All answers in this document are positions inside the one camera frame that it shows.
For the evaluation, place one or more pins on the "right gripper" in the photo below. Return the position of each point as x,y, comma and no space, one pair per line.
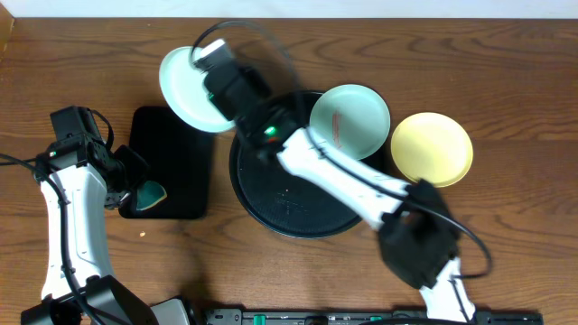
256,79

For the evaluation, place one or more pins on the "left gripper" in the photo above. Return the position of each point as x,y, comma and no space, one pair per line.
139,170

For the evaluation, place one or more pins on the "green yellow sponge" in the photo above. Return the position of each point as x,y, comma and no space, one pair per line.
149,194

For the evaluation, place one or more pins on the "light blue plate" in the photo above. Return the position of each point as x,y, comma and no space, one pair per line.
353,118
184,92

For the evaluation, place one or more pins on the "yellow plate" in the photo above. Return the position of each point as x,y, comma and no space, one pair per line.
433,147

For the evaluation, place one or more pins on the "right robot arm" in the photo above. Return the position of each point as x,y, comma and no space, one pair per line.
416,235

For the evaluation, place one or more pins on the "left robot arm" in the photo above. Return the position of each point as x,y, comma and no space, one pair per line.
80,279

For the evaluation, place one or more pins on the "black rectangular tray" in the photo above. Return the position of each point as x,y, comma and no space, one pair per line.
179,158

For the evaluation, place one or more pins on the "black round tray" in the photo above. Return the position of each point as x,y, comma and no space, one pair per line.
286,204

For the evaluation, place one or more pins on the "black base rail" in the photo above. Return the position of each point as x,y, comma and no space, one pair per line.
240,317

